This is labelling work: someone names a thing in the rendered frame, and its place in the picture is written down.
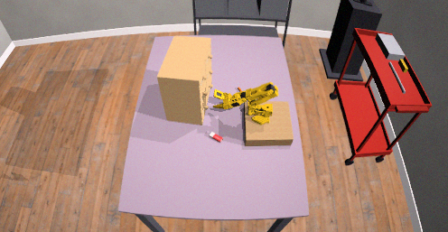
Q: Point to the red and white eraser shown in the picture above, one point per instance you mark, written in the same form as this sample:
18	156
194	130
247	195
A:
216	137

